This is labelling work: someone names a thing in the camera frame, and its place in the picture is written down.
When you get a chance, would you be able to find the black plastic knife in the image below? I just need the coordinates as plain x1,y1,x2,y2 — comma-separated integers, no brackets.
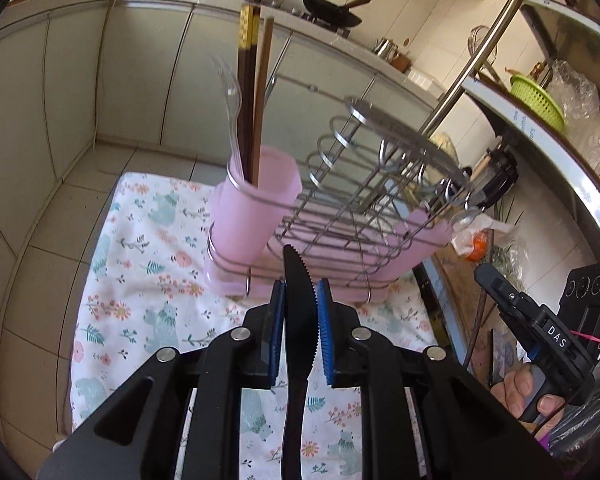
282,245,318,479

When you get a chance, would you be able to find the light wooden chopstick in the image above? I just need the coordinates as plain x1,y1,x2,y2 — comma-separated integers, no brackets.
251,18,274,186

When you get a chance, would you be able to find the clear plastic fork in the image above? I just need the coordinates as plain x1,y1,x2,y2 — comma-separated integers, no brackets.
212,55,242,174

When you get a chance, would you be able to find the dark chopstick gold cap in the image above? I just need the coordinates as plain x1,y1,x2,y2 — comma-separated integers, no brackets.
237,3,260,182

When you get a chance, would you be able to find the black plastic spoon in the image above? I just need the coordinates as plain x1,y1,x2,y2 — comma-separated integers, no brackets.
450,207,482,229

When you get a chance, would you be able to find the person's right hand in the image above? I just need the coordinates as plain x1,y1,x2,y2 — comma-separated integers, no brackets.
491,363,565,418

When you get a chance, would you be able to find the pink drip tray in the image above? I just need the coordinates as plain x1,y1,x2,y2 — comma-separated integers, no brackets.
204,181,451,304

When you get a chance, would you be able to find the pink utensil cup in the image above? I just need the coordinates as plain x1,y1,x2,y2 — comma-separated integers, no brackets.
210,145,302,264

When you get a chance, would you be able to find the orange white snack bag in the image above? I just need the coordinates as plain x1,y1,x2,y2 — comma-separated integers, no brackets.
451,223,496,262

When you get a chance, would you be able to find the green plastic basket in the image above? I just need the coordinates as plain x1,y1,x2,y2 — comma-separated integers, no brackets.
509,74,566,134

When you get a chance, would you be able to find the black frying pan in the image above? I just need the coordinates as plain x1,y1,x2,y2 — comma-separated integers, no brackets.
302,0,372,28

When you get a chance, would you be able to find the metal wire dish rack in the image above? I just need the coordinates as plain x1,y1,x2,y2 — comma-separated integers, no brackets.
206,72,484,304

